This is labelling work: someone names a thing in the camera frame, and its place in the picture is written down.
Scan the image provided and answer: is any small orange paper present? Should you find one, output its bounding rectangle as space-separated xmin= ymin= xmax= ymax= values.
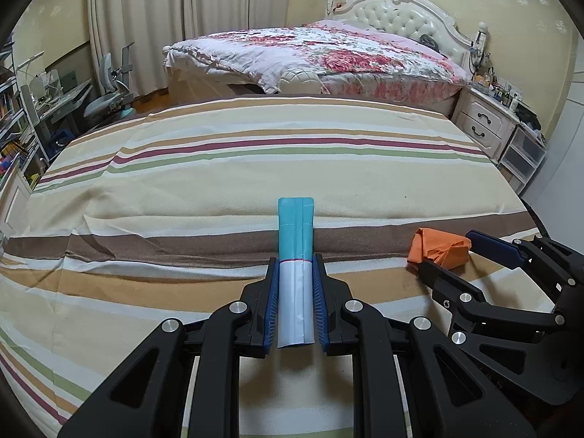
xmin=407 ymin=227 xmax=471 ymax=270

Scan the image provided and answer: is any teal and white sachet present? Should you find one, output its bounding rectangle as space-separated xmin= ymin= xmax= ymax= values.
xmin=277 ymin=198 xmax=315 ymax=348

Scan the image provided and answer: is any white wardrobe door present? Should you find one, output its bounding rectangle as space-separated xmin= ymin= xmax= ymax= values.
xmin=523 ymin=99 xmax=583 ymax=251

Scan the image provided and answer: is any clear plastic drawer unit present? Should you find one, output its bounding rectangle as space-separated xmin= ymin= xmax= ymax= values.
xmin=498 ymin=124 xmax=546 ymax=195

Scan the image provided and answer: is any white nightstand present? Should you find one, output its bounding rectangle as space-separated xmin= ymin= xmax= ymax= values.
xmin=452 ymin=87 xmax=520 ymax=164

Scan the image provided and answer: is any striped bed sheet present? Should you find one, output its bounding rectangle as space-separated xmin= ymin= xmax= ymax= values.
xmin=1 ymin=97 xmax=537 ymax=437

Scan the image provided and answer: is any pink floral quilt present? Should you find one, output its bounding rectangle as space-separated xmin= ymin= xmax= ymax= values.
xmin=163 ymin=20 xmax=470 ymax=106

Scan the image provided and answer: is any white tufted bed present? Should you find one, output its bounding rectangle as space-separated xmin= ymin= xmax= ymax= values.
xmin=162 ymin=0 xmax=488 ymax=115

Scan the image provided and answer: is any bookshelf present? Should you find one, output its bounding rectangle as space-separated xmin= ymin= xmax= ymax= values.
xmin=0 ymin=36 xmax=46 ymax=190

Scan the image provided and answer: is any grey desk chair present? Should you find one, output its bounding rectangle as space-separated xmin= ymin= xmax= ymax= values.
xmin=83 ymin=43 xmax=136 ymax=121

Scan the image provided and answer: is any desk with clutter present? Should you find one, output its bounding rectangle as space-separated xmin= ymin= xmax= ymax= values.
xmin=19 ymin=74 xmax=93 ymax=160

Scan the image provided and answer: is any beige curtain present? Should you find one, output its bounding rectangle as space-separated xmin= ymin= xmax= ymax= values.
xmin=87 ymin=0 xmax=288 ymax=95

